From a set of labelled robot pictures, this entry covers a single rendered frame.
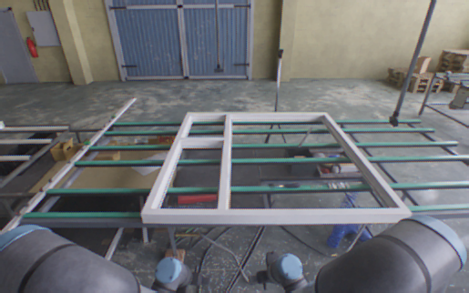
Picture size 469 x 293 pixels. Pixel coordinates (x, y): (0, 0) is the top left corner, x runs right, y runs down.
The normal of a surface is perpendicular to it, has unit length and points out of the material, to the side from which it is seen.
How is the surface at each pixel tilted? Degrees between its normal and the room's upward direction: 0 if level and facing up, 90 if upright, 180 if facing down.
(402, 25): 90
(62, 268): 23
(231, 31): 90
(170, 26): 90
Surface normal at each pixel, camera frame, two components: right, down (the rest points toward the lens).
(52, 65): 0.02, 0.50
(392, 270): -0.26, -0.55
